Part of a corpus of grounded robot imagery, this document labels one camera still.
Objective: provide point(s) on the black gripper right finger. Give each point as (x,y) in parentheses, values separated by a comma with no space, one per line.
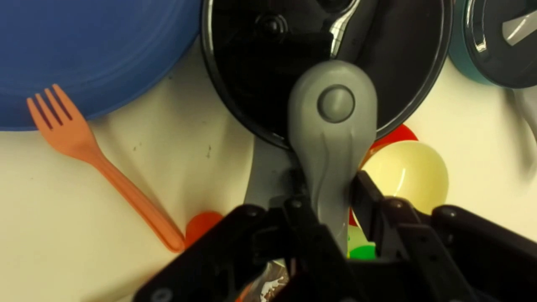
(447,258)

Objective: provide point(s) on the blue plate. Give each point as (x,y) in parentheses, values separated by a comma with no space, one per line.
(84,56)

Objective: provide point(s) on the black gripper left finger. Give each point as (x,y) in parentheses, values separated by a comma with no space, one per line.
(236,263)

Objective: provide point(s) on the small red ketchup bottle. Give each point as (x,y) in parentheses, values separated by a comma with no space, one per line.
(202,228)

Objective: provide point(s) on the orange plastic fork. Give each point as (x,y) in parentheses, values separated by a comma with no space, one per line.
(78,140)

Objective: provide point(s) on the pale yellow bowl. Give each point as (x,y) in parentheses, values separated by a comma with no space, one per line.
(413,177)

